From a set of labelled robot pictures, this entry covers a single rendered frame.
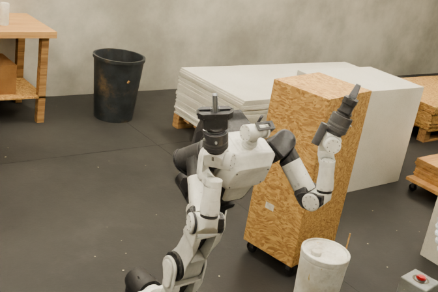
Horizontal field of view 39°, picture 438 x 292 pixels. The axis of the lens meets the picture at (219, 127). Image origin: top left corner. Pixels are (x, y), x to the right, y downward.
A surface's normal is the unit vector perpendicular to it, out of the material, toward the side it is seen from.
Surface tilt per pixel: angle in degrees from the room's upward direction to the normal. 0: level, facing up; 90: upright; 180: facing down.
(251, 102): 90
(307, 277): 92
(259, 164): 68
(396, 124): 90
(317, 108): 90
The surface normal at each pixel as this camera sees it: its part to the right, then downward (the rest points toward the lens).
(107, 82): -0.25, 0.37
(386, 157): 0.59, 0.36
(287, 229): -0.68, 0.15
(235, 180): 0.48, 0.70
